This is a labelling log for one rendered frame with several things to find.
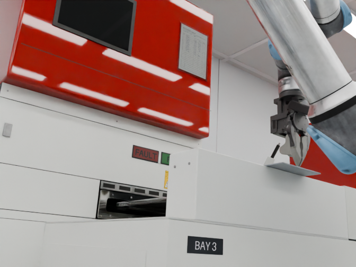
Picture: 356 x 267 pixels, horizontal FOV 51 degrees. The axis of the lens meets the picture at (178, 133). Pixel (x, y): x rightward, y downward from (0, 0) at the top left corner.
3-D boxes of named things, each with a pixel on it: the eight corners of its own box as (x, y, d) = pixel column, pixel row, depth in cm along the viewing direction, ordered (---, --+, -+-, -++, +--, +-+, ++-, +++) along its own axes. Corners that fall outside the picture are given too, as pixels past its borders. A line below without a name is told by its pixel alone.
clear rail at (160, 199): (114, 206, 126) (115, 202, 126) (118, 206, 126) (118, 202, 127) (184, 199, 97) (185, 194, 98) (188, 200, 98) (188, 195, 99)
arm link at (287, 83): (310, 81, 110) (293, 73, 105) (310, 96, 108) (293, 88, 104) (288, 89, 115) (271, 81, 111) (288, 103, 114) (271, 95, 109)
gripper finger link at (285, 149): (283, 168, 105) (283, 136, 108) (302, 165, 101) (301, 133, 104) (276, 166, 104) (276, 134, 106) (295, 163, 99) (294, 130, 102)
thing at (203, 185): (163, 220, 77) (168, 154, 81) (317, 238, 109) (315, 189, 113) (194, 219, 70) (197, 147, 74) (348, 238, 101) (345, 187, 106)
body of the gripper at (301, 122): (286, 141, 112) (285, 103, 115) (311, 135, 105) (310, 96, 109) (269, 135, 107) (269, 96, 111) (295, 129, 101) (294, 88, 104)
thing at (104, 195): (95, 217, 124) (99, 189, 127) (195, 228, 150) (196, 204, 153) (98, 217, 123) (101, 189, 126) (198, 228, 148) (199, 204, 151)
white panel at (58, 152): (-29, 215, 104) (0, 83, 116) (194, 236, 151) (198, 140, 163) (-27, 215, 102) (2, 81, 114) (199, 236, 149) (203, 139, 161)
